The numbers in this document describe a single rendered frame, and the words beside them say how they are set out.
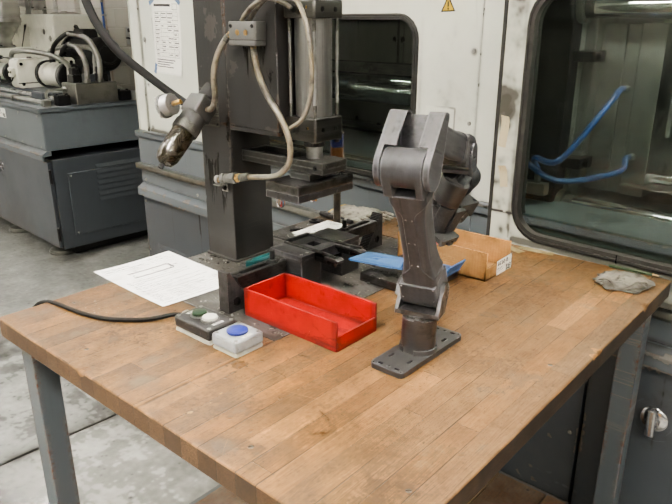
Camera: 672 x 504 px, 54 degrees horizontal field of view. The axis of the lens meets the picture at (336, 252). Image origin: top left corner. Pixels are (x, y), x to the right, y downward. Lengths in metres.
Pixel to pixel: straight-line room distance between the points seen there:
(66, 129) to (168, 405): 3.48
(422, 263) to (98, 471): 1.69
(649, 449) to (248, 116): 1.32
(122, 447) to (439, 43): 1.77
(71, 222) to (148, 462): 2.37
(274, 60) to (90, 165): 3.20
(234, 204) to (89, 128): 2.96
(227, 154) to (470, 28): 0.78
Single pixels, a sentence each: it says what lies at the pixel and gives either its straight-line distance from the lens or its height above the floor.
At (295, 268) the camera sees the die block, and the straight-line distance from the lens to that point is 1.45.
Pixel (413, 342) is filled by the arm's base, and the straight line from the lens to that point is 1.17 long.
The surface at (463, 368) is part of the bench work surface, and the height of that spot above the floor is 0.90.
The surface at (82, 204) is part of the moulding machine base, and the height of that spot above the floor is 0.35.
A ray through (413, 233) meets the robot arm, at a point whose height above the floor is 1.15.
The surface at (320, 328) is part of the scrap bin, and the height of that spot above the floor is 0.94.
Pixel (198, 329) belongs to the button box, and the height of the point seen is 0.92.
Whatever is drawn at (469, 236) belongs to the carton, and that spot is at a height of 0.96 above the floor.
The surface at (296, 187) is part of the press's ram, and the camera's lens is 1.38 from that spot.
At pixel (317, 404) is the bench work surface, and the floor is 0.90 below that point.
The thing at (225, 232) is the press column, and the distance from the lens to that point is 1.66.
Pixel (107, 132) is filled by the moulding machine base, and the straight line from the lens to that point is 4.57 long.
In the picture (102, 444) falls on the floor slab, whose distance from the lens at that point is 2.65.
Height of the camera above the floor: 1.47
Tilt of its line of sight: 20 degrees down
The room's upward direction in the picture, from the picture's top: straight up
